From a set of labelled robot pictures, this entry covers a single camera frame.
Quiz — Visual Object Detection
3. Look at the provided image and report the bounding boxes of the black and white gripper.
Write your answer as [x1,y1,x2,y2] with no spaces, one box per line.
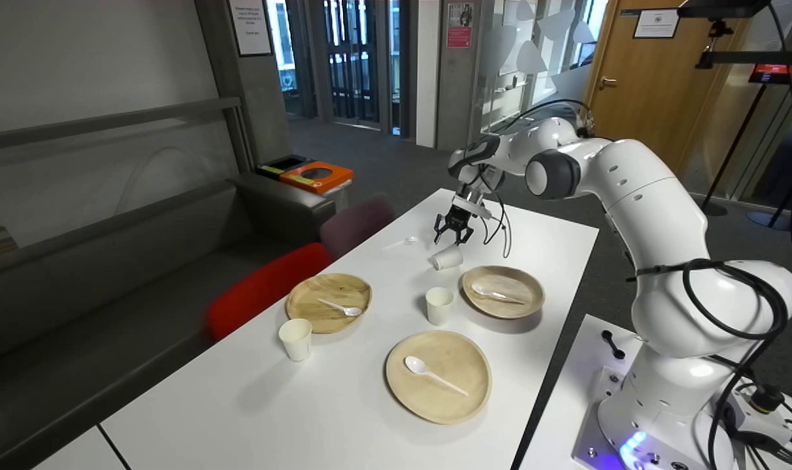
[435,154,506,243]

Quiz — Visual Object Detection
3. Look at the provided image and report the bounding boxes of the clear plastic cup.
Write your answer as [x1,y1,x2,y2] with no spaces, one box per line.
[431,248,463,268]

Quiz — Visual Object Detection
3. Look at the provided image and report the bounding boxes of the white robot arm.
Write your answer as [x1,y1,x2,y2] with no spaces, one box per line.
[438,118,792,451]

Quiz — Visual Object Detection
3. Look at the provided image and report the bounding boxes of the middle white paper cup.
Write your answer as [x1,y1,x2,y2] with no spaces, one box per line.
[425,287,455,325]

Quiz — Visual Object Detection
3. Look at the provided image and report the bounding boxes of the white paper cup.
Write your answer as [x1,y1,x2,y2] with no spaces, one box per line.
[425,287,455,325]
[277,319,311,362]

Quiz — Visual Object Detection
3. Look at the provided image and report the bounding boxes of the far white paper cup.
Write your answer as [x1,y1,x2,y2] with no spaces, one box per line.
[277,319,311,362]

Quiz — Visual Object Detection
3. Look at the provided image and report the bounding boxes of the middle white plastic spoon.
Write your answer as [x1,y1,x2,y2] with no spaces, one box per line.
[474,287,528,306]

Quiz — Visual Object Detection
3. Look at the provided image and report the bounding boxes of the near wooden plate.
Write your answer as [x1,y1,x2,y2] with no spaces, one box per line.
[386,331,493,426]

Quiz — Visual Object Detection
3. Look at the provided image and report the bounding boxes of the far white plastic spoon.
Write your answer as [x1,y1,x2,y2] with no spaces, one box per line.
[319,298,363,319]

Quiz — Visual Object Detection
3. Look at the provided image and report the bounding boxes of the orange box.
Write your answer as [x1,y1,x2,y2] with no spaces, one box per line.
[281,162,354,192]

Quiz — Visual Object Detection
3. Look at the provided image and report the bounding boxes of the far wooden plate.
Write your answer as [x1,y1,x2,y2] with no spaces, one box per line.
[286,273,371,333]

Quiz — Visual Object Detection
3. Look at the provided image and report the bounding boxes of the red chair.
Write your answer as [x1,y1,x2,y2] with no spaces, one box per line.
[205,243,332,341]

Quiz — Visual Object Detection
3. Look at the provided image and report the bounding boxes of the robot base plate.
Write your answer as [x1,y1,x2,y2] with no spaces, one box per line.
[570,325,729,470]

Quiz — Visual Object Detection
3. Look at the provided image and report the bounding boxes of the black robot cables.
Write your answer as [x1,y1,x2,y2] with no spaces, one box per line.
[625,256,792,470]

